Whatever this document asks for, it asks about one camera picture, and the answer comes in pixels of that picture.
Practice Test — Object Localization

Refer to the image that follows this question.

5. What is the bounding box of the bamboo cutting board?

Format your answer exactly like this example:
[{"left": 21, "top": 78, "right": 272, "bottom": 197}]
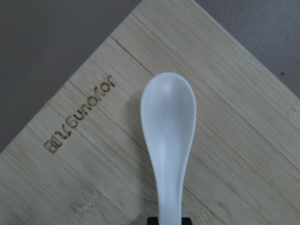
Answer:
[{"left": 0, "top": 0, "right": 300, "bottom": 225}]

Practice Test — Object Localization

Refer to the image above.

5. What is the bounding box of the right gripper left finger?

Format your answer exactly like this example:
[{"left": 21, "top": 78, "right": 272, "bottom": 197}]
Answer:
[{"left": 147, "top": 217, "right": 159, "bottom": 225}]

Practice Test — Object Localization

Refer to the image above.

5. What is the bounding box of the white ceramic spoon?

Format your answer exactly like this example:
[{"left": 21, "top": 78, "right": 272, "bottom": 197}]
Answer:
[{"left": 140, "top": 72, "right": 197, "bottom": 225}]

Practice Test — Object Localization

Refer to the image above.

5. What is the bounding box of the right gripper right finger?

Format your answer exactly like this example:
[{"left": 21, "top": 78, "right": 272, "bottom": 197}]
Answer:
[{"left": 181, "top": 217, "right": 191, "bottom": 225}]

